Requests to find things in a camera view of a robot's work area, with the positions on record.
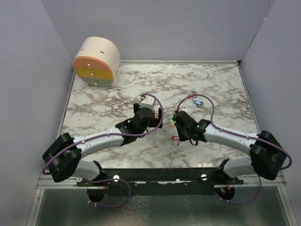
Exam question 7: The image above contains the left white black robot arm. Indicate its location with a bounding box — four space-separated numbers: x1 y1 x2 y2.
42 104 163 186

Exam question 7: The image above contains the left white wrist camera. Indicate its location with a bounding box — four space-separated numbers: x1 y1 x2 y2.
140 95 156 111

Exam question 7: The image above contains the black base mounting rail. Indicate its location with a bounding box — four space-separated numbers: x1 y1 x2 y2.
77 167 243 197

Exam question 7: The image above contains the round beige drawer box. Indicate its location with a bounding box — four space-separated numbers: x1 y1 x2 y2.
72 37 120 88

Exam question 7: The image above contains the blue tag key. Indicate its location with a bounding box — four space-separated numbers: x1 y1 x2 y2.
193 100 207 110

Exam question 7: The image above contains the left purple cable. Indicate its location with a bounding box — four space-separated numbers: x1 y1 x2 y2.
41 93 164 208

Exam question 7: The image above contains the purple cable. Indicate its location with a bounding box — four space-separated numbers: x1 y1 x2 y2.
175 94 293 206
41 93 164 208

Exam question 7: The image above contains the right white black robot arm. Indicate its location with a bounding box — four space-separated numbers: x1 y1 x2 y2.
172 111 287 184

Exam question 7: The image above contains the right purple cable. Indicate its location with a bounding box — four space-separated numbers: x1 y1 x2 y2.
175 94 293 206

